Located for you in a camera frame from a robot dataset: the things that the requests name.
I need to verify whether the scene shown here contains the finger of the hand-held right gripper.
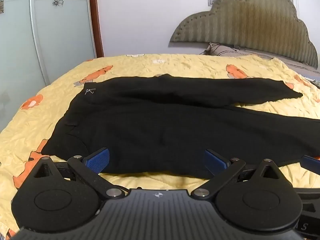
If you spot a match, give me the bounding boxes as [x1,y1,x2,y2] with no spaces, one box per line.
[301,155,320,176]

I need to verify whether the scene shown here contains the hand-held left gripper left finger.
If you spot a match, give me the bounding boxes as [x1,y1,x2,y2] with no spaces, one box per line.
[24,148,131,201]

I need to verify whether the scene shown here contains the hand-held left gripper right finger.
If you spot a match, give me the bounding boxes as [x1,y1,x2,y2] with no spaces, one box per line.
[191,149,293,202]

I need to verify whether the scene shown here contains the black pants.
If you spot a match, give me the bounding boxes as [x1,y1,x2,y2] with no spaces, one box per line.
[41,73,320,179]

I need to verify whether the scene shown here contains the yellow printed bed sheet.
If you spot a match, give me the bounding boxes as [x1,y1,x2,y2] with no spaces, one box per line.
[0,53,320,240]

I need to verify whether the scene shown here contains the grey patterned pillow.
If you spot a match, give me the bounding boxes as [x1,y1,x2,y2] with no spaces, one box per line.
[203,42,320,73]

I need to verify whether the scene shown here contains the frosted glass flower door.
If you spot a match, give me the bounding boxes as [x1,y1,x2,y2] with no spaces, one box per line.
[0,0,97,130]

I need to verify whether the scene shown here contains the olive cloud-shaped headboard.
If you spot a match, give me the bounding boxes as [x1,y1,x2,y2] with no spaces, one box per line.
[170,0,318,68]

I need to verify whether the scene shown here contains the brown wooden door frame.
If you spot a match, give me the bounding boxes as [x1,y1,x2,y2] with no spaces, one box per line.
[88,0,105,58]

